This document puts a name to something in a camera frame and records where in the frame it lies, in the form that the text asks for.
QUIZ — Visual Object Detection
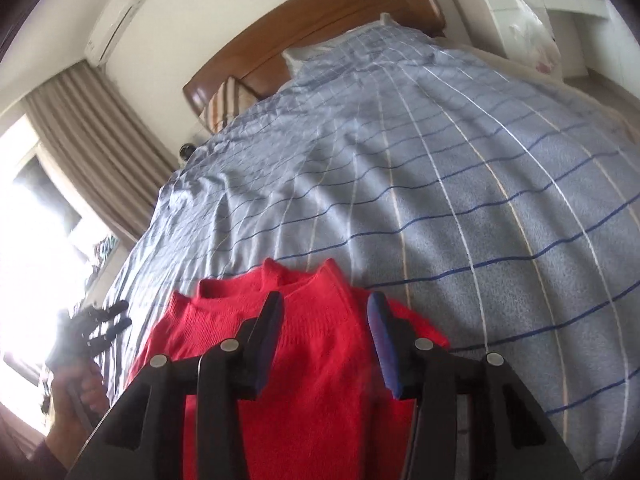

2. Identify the red knit sweater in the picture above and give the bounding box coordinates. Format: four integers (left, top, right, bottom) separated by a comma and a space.
124, 257, 452, 480

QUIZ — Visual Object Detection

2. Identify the person's left hand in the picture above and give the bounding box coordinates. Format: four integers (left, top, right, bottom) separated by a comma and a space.
44, 361, 110, 469

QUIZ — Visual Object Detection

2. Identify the beige curtain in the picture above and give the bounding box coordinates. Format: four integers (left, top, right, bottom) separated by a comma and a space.
22, 61, 178, 247

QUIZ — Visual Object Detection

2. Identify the small round bedside speaker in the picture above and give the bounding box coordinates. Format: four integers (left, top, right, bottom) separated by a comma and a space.
179, 143, 196, 162

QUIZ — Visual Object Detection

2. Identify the blue grey checked duvet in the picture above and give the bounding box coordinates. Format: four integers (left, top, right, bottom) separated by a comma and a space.
102, 24, 639, 479

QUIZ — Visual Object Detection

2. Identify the striped cushion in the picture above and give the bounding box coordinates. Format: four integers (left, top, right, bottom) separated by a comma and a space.
200, 76, 260, 134

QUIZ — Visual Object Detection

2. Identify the white pillow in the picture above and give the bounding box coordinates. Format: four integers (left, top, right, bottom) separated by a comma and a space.
281, 12, 400, 81

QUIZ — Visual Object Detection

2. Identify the white plastic bag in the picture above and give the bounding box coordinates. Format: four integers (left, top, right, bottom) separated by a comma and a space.
509, 0, 562, 76

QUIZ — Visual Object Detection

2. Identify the white desk unit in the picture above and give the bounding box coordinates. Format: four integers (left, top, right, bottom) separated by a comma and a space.
454, 0, 608, 80

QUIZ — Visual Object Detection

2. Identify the wooden headboard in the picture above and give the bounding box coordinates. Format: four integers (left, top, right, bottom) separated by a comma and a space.
183, 0, 446, 114

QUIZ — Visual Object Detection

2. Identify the white wall air conditioner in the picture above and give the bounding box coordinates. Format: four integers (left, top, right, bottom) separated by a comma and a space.
85, 0, 145, 68

